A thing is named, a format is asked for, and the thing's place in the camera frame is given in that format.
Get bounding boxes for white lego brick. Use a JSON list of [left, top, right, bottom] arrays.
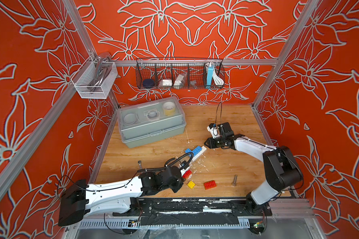
[[192, 146, 207, 162]]

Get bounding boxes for red lego brick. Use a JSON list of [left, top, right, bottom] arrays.
[[182, 169, 192, 179], [203, 180, 217, 190]]

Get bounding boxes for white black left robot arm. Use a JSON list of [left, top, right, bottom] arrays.
[[58, 165, 188, 227]]

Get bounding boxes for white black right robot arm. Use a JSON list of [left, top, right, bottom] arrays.
[[204, 122, 304, 215]]

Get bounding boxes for yellow lego brick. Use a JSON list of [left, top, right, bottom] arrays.
[[187, 180, 195, 189]]

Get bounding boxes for metal bolt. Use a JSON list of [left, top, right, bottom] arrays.
[[231, 175, 237, 186]]

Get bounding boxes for yellow tape roll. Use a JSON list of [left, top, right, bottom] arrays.
[[163, 101, 177, 116]]

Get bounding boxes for grey translucent plastic storage box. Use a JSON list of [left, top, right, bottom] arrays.
[[118, 97, 186, 148]]

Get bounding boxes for light blue box in basket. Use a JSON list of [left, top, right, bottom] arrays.
[[205, 63, 214, 89]]

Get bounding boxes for white packet in basket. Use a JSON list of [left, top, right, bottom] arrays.
[[174, 73, 187, 89]]

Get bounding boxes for white box in basket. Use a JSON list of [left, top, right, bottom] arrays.
[[159, 79, 173, 88]]

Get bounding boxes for dark blue round object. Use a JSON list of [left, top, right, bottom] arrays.
[[142, 78, 155, 89]]

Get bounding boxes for metal tongs in bin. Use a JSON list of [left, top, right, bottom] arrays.
[[88, 52, 111, 93]]

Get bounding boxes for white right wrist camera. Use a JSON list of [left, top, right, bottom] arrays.
[[207, 123, 220, 138]]

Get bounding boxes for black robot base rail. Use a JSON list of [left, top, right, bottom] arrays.
[[111, 198, 272, 226]]

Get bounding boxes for white cable in basket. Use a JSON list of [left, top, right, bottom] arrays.
[[211, 67, 224, 87]]

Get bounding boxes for black wire wall basket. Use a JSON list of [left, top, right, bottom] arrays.
[[135, 57, 225, 90]]

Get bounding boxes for clear plastic wall bin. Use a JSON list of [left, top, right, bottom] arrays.
[[72, 60, 118, 99]]

